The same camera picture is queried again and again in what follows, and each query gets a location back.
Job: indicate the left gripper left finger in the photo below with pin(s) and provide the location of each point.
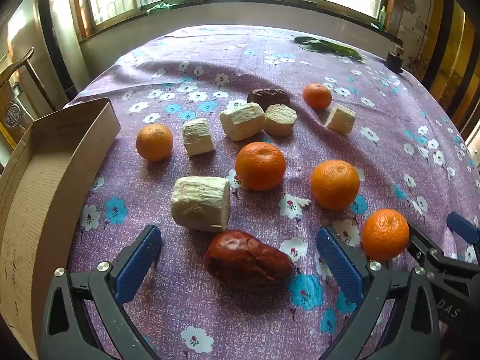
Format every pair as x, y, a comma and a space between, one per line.
67, 331

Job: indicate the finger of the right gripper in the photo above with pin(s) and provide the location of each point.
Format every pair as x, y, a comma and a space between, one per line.
462, 227
423, 251

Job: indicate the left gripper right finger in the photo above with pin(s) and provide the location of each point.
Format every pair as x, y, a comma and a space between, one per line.
412, 330

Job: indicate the large white sugarcane chunk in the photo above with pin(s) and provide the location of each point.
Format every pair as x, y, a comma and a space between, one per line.
201, 203

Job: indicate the small orange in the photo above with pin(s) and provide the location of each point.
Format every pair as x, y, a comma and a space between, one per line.
317, 96

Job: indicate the round white chunk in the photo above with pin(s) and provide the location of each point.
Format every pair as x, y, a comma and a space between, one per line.
279, 120

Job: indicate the dark red date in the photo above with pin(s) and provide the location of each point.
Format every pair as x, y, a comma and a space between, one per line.
266, 97

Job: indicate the cardboard box tray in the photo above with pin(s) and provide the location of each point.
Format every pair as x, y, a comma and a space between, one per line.
43, 190

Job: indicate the small black object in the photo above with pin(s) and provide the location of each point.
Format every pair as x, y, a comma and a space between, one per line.
394, 61

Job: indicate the purple floral tablecloth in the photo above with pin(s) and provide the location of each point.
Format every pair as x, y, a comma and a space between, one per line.
239, 144

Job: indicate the wooden chair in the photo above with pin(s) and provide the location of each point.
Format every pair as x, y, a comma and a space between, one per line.
17, 110

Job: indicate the green bottle on sill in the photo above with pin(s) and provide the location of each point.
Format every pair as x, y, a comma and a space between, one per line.
382, 18

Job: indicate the green leafy vegetable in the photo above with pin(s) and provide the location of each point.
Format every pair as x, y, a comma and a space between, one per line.
327, 47

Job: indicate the tall silver air conditioner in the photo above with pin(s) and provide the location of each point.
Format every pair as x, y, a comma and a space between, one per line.
60, 37

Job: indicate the green cloth on sill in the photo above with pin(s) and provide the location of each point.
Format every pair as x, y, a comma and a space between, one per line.
160, 7

